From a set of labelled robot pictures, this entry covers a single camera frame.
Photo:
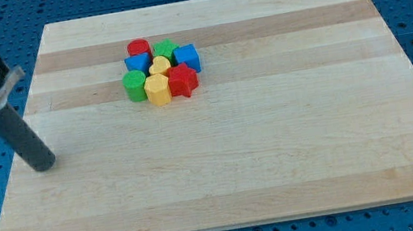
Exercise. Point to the red star block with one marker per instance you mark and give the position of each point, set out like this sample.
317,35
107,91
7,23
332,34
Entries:
182,80

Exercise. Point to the green star block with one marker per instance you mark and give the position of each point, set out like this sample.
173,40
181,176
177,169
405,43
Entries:
165,48

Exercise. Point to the yellow hexagon block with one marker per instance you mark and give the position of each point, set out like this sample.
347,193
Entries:
157,89

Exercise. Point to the blue cube block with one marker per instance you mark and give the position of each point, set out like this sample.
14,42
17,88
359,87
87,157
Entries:
188,54

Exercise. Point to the yellow heart block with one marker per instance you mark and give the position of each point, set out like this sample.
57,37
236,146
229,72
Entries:
160,66

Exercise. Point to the green cylinder block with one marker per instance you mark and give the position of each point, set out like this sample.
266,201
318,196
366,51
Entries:
133,82

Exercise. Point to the blue triangle block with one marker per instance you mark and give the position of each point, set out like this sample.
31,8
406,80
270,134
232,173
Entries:
139,62

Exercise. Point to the red cylinder block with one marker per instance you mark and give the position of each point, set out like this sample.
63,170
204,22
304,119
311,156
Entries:
139,46

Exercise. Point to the light wooden board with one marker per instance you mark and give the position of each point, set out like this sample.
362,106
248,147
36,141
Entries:
304,108

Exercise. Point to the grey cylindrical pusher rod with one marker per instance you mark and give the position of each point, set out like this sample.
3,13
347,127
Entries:
24,141

